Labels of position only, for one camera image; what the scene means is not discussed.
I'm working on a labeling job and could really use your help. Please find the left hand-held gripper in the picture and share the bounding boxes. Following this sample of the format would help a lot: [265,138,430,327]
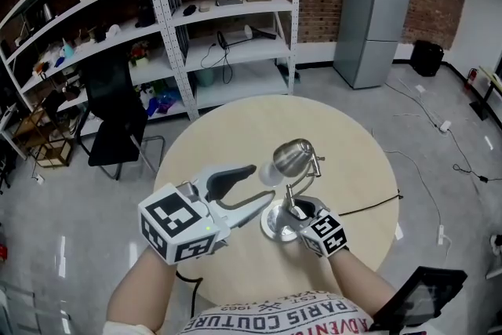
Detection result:
[137,164,275,266]

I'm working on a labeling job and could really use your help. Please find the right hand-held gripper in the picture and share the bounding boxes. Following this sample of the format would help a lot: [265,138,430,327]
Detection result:
[289,197,350,259]

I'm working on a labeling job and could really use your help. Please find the silver desk lamp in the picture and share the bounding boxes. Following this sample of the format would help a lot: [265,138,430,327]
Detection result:
[258,137,326,243]

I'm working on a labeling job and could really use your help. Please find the person's left forearm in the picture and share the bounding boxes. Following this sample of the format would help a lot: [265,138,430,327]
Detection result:
[105,246,182,334]

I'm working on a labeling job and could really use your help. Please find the person's right forearm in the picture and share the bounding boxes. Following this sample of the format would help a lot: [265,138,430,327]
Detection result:
[327,246,397,321]

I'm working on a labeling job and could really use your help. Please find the black ring light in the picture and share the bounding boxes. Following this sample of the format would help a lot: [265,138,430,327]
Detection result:
[216,24,278,51]

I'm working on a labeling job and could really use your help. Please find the white printed t-shirt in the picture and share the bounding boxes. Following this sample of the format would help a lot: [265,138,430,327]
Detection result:
[104,288,376,335]

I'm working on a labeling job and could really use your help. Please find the blue plastic bags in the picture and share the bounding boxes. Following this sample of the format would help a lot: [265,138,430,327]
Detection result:
[145,89,178,117]

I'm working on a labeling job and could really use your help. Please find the teal bucket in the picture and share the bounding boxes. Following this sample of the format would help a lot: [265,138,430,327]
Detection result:
[195,68,215,88]

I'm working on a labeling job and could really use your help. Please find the white metal shelf unit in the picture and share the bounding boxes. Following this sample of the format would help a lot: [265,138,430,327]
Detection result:
[140,0,301,122]
[0,0,199,138]

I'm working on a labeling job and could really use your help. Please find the black office chair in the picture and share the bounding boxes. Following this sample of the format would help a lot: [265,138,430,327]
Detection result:
[76,50,166,181]

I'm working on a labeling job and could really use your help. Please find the black tablet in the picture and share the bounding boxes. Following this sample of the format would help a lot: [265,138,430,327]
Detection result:
[368,265,468,334]

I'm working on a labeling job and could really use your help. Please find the potted flowers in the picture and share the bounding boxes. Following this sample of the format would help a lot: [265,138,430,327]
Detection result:
[128,41,151,67]

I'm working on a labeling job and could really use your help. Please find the black bin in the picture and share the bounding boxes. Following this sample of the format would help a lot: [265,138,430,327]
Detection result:
[409,39,445,78]

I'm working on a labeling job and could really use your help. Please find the grey refrigerator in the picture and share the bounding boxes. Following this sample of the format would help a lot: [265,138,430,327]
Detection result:
[333,0,415,90]

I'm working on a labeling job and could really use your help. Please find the red fire extinguisher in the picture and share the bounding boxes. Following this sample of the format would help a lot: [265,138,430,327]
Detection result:
[465,67,480,91]

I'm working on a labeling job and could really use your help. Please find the wooden tiered cart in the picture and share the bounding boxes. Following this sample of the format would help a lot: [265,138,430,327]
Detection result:
[11,105,75,169]

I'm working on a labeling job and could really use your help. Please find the thin dark cable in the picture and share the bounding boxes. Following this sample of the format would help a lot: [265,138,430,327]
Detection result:
[337,190,404,217]

